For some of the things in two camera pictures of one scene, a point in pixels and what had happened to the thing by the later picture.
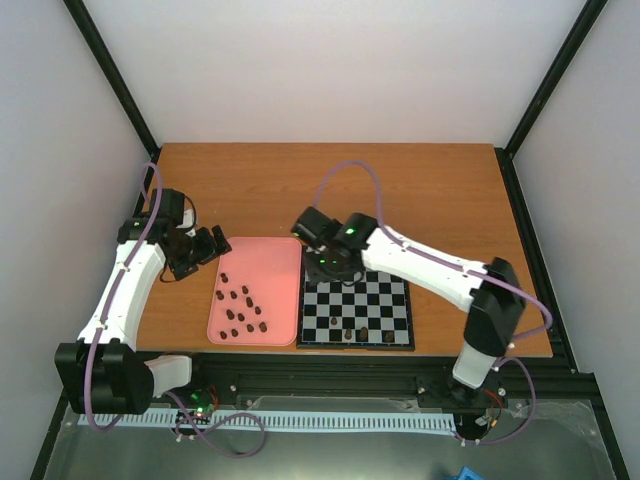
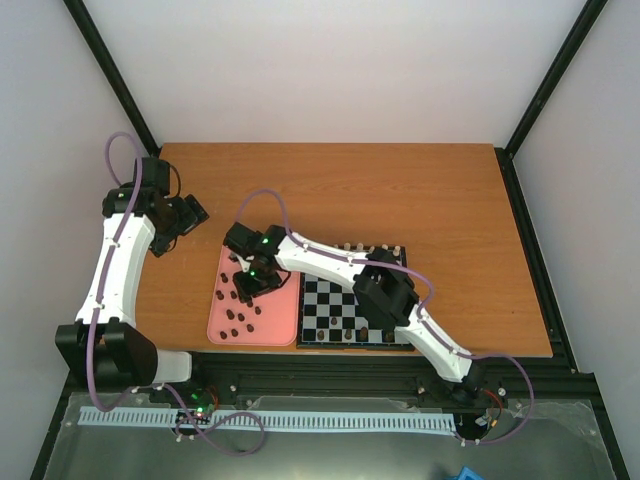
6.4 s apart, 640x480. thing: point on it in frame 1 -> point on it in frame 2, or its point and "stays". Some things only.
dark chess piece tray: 388,336 stays
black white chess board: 370,314 stays
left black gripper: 210,251 -> 190,214
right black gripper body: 325,271 -> 258,283
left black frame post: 114,75 stays
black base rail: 537,383 stays
